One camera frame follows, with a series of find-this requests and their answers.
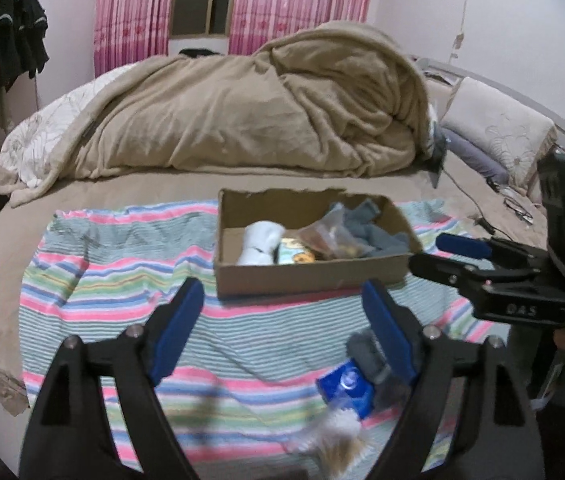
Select eyeglasses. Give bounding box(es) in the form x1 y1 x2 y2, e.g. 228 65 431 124
503 196 534 225

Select colourful snack packet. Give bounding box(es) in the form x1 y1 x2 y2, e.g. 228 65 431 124
276 237 317 265

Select beige embroidered pillow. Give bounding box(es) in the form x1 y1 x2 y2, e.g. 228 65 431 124
439 77 559 197

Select grey sock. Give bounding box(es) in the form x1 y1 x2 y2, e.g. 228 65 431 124
346 331 414 407

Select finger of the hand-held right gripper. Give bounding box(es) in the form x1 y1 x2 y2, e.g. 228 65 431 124
407 252 539 292
435 232 547 272

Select beige blanket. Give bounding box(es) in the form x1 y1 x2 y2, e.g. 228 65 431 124
0 20 431 209

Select grey-blue cloth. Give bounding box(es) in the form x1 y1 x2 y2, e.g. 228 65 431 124
330 199 411 259

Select cardboard box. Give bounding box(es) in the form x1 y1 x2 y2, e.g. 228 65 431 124
216 188 424 302

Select white floral duvet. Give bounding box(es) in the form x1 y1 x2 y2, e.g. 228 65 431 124
0 64 130 196

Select black cable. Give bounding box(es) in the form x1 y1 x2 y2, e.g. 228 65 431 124
441 167 496 235

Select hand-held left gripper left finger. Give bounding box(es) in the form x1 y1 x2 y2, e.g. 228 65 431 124
20 276 206 480

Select pink curtain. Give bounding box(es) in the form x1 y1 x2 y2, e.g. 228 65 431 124
227 0 379 56
93 0 181 79

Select striped cloth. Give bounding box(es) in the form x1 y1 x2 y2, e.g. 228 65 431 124
18 199 494 473

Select clear plastic bag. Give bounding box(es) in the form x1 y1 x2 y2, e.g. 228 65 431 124
297 206 371 262

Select white sock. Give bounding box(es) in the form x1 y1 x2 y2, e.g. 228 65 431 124
236 221 286 266

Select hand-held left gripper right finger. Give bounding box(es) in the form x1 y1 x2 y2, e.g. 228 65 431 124
361 279 547 480

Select grey-blue pillow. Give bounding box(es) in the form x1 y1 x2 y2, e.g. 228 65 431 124
441 127 509 184

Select blue packet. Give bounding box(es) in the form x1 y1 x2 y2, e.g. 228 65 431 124
316 359 377 419

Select brown bed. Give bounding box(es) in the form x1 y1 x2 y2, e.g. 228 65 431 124
0 74 565 480

